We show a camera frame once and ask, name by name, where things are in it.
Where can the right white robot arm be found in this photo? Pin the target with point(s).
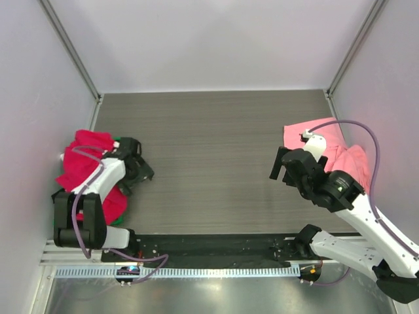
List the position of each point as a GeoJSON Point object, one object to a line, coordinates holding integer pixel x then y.
{"type": "Point", "coordinates": [390, 262]}

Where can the red t shirt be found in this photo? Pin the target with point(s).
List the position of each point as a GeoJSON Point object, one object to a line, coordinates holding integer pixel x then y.
{"type": "Point", "coordinates": [77, 168]}

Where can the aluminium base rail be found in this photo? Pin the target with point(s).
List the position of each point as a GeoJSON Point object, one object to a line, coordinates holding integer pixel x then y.
{"type": "Point", "coordinates": [49, 252]}

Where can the right aluminium frame post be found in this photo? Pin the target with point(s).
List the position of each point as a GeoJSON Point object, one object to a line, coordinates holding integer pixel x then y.
{"type": "Point", "coordinates": [368, 23]}

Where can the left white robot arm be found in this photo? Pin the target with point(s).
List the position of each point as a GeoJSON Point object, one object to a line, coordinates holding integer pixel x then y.
{"type": "Point", "coordinates": [79, 217]}

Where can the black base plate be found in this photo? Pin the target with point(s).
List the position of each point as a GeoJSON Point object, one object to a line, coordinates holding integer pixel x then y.
{"type": "Point", "coordinates": [223, 251]}

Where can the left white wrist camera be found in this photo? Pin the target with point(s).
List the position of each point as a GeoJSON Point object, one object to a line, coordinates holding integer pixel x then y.
{"type": "Point", "coordinates": [116, 145]}

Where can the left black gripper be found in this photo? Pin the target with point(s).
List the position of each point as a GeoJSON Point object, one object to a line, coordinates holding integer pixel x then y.
{"type": "Point", "coordinates": [145, 171]}

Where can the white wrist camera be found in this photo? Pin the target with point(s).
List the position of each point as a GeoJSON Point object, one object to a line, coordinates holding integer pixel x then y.
{"type": "Point", "coordinates": [116, 145]}
{"type": "Point", "coordinates": [314, 143]}

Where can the aluminium frame post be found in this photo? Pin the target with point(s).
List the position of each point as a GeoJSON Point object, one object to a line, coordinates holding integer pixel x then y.
{"type": "Point", "coordinates": [59, 28]}
{"type": "Point", "coordinates": [368, 23]}

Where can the slotted cable duct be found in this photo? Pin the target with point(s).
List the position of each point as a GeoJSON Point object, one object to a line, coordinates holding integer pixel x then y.
{"type": "Point", "coordinates": [134, 272]}

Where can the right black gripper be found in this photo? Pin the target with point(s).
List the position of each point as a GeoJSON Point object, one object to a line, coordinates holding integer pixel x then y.
{"type": "Point", "coordinates": [277, 163]}

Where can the pink t shirt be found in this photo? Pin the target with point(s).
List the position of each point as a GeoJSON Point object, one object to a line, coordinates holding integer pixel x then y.
{"type": "Point", "coordinates": [352, 160]}

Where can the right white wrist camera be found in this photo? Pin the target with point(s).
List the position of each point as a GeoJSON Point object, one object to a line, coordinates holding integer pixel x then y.
{"type": "Point", "coordinates": [314, 143]}

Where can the green plastic tray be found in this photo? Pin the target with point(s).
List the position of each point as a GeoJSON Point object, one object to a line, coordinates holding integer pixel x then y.
{"type": "Point", "coordinates": [120, 202]}

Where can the left aluminium frame post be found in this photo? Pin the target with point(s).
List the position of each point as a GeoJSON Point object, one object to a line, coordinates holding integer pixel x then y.
{"type": "Point", "coordinates": [59, 28]}

